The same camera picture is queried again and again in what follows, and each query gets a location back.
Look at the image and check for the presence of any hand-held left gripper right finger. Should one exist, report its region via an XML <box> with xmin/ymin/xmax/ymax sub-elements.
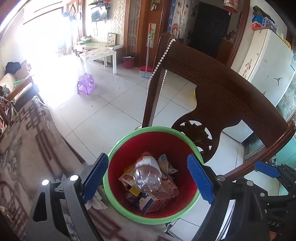
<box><xmin>187</xmin><ymin>154</ymin><xmax>271</xmax><ymax>241</ymax></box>

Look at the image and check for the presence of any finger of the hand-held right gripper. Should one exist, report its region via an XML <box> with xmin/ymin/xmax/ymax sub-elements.
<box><xmin>254</xmin><ymin>161</ymin><xmax>296</xmax><ymax>186</ymax></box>
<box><xmin>259</xmin><ymin>190</ymin><xmax>296</xmax><ymax>210</ymax></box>

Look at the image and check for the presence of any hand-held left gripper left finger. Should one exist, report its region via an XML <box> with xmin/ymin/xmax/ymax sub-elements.
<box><xmin>26</xmin><ymin>152</ymin><xmax>109</xmax><ymax>241</ymax></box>

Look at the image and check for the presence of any yellow snack packet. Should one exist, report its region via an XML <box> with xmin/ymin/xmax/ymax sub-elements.
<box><xmin>118</xmin><ymin>163</ymin><xmax>139</xmax><ymax>195</ymax></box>

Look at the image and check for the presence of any blue white wrapper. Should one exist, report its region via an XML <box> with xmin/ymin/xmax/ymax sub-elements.
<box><xmin>158</xmin><ymin>154</ymin><xmax>178</xmax><ymax>174</ymax></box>

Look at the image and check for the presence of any pink printed carton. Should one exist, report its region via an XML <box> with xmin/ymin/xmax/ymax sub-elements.
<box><xmin>139</xmin><ymin>179</ymin><xmax>180</xmax><ymax>214</ymax></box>

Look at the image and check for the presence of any clear plastic bottle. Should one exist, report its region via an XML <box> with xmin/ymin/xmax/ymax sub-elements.
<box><xmin>133</xmin><ymin>155</ymin><xmax>163</xmax><ymax>193</ymax></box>

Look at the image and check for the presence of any red bin with green rim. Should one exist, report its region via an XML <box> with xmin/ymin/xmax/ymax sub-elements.
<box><xmin>103</xmin><ymin>126</ymin><xmax>204</xmax><ymax>225</ymax></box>

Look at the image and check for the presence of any black white floral cushion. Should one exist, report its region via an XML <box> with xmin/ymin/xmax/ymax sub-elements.
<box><xmin>165</xmin><ymin>221</ymin><xmax>179</xmax><ymax>234</ymax></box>

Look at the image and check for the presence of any beige brown patterned tablecloth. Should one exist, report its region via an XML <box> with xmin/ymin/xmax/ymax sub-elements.
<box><xmin>0</xmin><ymin>96</ymin><xmax>176</xmax><ymax>241</ymax></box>

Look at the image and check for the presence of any glass kitchen door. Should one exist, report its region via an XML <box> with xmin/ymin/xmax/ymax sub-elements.
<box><xmin>275</xmin><ymin>76</ymin><xmax>296</xmax><ymax>121</ymax></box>

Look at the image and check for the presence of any dark wooden carved chair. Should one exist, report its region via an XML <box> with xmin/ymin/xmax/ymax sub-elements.
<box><xmin>142</xmin><ymin>32</ymin><xmax>296</xmax><ymax>186</ymax></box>

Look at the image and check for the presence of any purple plastic stool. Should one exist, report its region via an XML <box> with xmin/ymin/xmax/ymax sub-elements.
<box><xmin>77</xmin><ymin>73</ymin><xmax>97</xmax><ymax>95</ymax></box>

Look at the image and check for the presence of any white refrigerator with stickers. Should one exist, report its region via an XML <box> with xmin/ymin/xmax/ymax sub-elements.
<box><xmin>222</xmin><ymin>28</ymin><xmax>296</xmax><ymax>143</ymax></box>

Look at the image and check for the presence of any plain wooden chair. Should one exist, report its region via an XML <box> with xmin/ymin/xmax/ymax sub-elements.
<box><xmin>0</xmin><ymin>96</ymin><xmax>15</xmax><ymax>130</ymax></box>

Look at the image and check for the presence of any wooden striped sofa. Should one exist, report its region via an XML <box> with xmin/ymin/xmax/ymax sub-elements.
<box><xmin>0</xmin><ymin>61</ymin><xmax>44</xmax><ymax>109</ymax></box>

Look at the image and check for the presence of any grey dustpan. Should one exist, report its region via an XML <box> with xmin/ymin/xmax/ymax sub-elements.
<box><xmin>139</xmin><ymin>66</ymin><xmax>153</xmax><ymax>78</ymax></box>

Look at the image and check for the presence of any small dark red bin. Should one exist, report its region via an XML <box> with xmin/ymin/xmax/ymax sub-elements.
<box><xmin>123</xmin><ymin>56</ymin><xmax>135</xmax><ymax>69</ymax></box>

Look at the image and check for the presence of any wooden shoe cabinet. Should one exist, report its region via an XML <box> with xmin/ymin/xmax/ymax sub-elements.
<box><xmin>217</xmin><ymin>37</ymin><xmax>236</xmax><ymax>66</ymax></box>

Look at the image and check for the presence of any white coffee table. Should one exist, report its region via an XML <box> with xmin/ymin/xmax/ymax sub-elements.
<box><xmin>79</xmin><ymin>45</ymin><xmax>117</xmax><ymax>75</ymax></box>

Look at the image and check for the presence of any yellow object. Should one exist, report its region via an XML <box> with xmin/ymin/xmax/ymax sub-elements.
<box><xmin>280</xmin><ymin>34</ymin><xmax>292</xmax><ymax>48</ymax></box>

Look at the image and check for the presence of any glass top low table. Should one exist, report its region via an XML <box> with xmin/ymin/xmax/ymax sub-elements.
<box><xmin>74</xmin><ymin>40</ymin><xmax>123</xmax><ymax>52</ymax></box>

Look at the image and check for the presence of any black bag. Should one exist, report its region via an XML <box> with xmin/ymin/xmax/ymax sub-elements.
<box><xmin>5</xmin><ymin>61</ymin><xmax>22</xmax><ymax>73</ymax></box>

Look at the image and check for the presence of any blue plastic basket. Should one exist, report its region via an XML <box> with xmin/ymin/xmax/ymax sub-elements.
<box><xmin>252</xmin><ymin>15</ymin><xmax>278</xmax><ymax>32</ymax></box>

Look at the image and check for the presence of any black entrance door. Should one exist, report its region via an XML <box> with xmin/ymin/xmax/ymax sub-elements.
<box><xmin>191</xmin><ymin>1</ymin><xmax>236</xmax><ymax>58</ymax></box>

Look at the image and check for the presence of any bamboo picture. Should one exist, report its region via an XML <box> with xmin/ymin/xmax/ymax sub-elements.
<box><xmin>148</xmin><ymin>23</ymin><xmax>157</xmax><ymax>48</ymax></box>

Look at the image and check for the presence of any dark bundle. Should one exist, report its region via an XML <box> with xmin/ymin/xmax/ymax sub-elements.
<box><xmin>253</xmin><ymin>5</ymin><xmax>271</xmax><ymax>18</ymax></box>

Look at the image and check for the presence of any cartoon door curtain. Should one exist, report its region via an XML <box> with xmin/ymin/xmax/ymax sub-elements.
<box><xmin>166</xmin><ymin>0</ymin><xmax>201</xmax><ymax>44</ymax></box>

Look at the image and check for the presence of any red lantern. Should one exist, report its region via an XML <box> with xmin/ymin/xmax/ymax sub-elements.
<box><xmin>223</xmin><ymin>0</ymin><xmax>240</xmax><ymax>13</ymax></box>

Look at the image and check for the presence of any white bead string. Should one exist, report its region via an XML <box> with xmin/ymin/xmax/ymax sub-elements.
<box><xmin>146</xmin><ymin>39</ymin><xmax>176</xmax><ymax>94</ymax></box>

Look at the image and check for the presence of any wooden archway frame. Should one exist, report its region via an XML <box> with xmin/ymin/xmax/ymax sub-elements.
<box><xmin>228</xmin><ymin>0</ymin><xmax>251</xmax><ymax>67</ymax></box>

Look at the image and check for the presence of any wall television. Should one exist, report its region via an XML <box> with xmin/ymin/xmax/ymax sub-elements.
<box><xmin>91</xmin><ymin>8</ymin><xmax>109</xmax><ymax>23</ymax></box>

